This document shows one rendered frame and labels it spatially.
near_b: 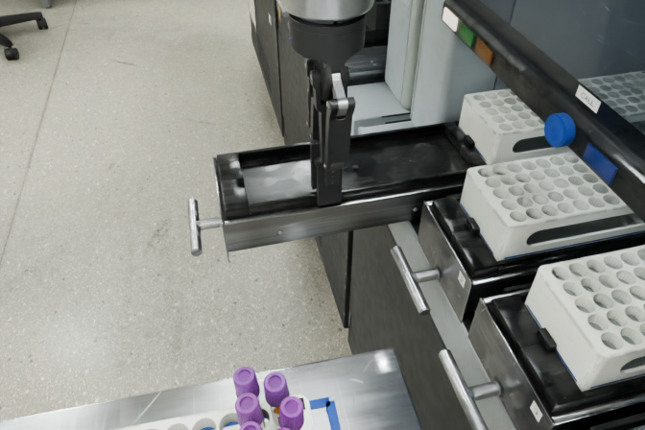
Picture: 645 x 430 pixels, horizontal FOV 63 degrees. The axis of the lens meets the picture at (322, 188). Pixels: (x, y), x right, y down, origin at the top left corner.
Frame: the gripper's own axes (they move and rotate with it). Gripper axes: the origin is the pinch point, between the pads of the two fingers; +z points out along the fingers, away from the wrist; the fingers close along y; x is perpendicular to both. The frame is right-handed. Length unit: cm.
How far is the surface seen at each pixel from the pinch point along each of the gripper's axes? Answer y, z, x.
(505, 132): -0.4, -2.4, -23.1
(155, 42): 228, 83, 36
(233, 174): 5.5, 2.5, 10.8
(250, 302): 48, 84, 10
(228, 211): -1.1, 2.7, 12.2
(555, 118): -15.3, -14.9, -16.7
